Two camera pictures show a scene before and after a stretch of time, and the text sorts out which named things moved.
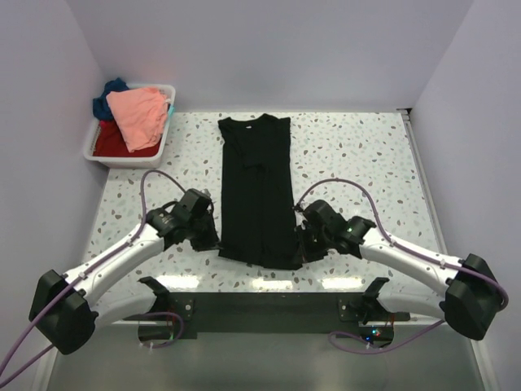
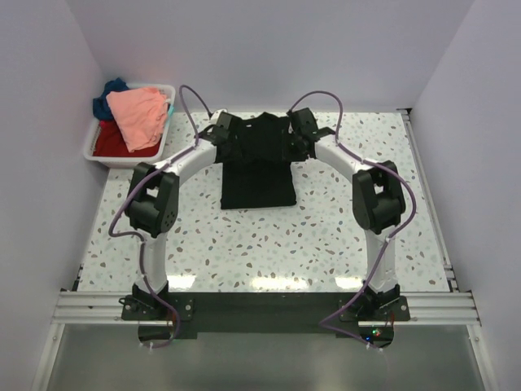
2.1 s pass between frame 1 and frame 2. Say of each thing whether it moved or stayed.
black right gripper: moved
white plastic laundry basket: stayed
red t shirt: stayed
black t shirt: moved
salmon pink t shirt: stayed
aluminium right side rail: stayed
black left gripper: moved
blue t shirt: stayed
